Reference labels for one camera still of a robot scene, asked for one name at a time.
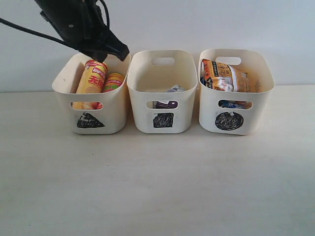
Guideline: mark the yellow chips can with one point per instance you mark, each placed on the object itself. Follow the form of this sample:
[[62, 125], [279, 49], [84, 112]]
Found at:
[[92, 81]]

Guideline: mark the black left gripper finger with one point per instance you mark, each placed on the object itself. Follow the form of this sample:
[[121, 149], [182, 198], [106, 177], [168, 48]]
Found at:
[[98, 54], [115, 47]]

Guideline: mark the blue black snack bag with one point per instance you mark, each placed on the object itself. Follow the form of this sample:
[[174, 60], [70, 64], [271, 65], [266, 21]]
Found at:
[[223, 103]]

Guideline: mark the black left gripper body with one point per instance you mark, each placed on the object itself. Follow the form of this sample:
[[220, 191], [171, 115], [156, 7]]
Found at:
[[79, 23]]

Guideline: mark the purple juice carton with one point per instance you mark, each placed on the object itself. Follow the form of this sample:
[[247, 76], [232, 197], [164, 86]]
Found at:
[[165, 104]]

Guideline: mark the cream bin with circle mark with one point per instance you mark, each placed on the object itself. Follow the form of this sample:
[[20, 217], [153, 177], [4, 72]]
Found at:
[[217, 119]]

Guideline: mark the cream bin with triangle mark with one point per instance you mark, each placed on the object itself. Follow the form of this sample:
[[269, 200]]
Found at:
[[110, 119]]

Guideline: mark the pink Lay's chips can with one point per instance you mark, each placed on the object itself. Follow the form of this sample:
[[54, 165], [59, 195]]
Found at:
[[113, 81]]

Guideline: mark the white blue milk carton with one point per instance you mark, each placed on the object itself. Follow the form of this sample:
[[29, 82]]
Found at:
[[176, 88]]

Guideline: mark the cream bin with square mark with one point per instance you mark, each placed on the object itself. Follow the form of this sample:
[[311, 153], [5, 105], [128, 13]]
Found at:
[[150, 75]]

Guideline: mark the orange snack bag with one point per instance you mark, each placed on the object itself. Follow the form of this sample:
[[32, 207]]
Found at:
[[223, 77]]

